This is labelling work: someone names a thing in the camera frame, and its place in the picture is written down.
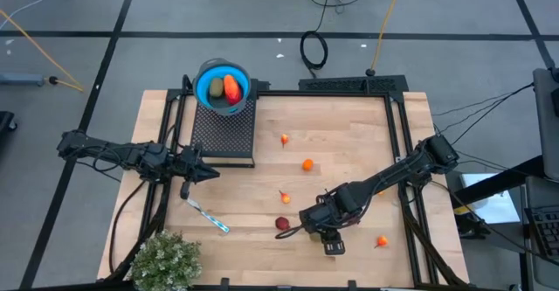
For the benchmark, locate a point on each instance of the orange-red oblong fruit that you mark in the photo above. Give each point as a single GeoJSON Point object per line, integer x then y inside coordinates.
{"type": "Point", "coordinates": [232, 90]}

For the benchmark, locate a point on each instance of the black desk beam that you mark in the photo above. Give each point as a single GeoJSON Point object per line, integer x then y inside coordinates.
{"type": "Point", "coordinates": [502, 179]}

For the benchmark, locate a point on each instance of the black perforated metal shelf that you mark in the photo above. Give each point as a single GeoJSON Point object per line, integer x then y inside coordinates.
{"type": "Point", "coordinates": [222, 138]}

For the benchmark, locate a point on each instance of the small round orange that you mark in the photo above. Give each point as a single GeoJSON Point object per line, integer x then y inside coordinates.
{"type": "Point", "coordinates": [308, 164]}

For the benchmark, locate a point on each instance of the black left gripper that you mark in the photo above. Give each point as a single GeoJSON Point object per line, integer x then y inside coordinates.
{"type": "Point", "coordinates": [188, 164]}

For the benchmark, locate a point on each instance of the potted green-white plant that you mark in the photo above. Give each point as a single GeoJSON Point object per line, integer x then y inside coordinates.
{"type": "Point", "coordinates": [166, 260]}

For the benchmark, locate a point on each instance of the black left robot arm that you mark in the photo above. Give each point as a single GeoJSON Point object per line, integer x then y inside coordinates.
{"type": "Point", "coordinates": [131, 155]}

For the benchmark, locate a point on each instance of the blue collapsible colander bowl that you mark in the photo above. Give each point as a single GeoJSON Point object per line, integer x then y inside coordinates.
{"type": "Point", "coordinates": [202, 87]}

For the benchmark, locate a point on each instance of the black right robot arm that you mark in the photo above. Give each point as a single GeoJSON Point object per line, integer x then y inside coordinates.
{"type": "Point", "coordinates": [393, 173]}

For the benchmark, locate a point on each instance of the black perforated plate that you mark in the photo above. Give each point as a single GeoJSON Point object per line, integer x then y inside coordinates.
{"type": "Point", "coordinates": [349, 84]}

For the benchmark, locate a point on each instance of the grey floor foot bar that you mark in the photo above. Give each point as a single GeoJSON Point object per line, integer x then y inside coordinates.
{"type": "Point", "coordinates": [22, 79]}

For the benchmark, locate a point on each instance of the black keyboard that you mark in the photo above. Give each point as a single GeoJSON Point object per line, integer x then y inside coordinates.
{"type": "Point", "coordinates": [546, 234]}

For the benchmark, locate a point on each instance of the black aluminium table frame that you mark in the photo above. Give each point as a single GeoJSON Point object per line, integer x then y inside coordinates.
{"type": "Point", "coordinates": [327, 93]}

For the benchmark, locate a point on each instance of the dark red pomegranate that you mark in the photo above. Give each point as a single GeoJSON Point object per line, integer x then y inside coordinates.
{"type": "Point", "coordinates": [282, 223]}

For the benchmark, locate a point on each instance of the small orange pepper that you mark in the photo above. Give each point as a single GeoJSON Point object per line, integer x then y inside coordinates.
{"type": "Point", "coordinates": [285, 198]}
{"type": "Point", "coordinates": [284, 139]}
{"type": "Point", "coordinates": [382, 241]}

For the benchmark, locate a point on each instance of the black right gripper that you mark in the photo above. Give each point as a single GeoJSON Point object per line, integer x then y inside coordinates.
{"type": "Point", "coordinates": [321, 219]}

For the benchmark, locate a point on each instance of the small orange pepper top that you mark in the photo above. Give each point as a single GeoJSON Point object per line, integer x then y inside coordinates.
{"type": "Point", "coordinates": [284, 139]}

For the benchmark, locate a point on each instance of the black floor object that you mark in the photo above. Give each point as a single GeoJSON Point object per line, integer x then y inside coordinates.
{"type": "Point", "coordinates": [5, 120]}

